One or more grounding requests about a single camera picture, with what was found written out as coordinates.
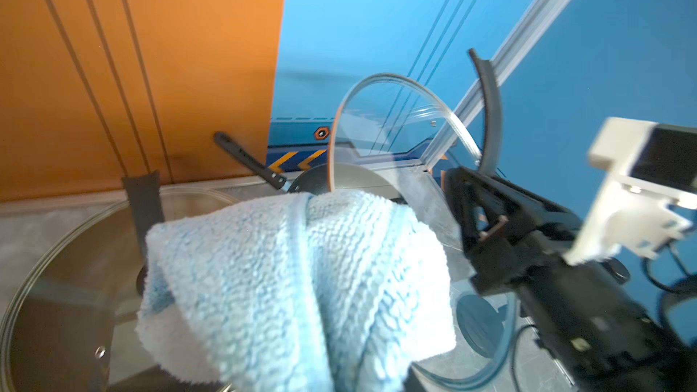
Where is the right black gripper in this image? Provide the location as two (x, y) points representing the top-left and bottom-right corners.
(444, 167), (582, 296)

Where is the light blue microfibre cloth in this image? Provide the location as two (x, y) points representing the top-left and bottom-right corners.
(136, 191), (456, 391)

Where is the large glass pot lid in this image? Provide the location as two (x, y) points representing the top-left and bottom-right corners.
(1, 200), (226, 391)

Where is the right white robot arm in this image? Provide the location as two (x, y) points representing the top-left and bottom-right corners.
(444, 167), (696, 391)

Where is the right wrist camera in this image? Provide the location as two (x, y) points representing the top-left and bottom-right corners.
(564, 117), (696, 265)

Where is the black wok black handle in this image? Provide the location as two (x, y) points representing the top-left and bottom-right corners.
(213, 130), (404, 205)

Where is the right aluminium corner post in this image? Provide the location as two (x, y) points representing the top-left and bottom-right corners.
(420, 0), (571, 169)

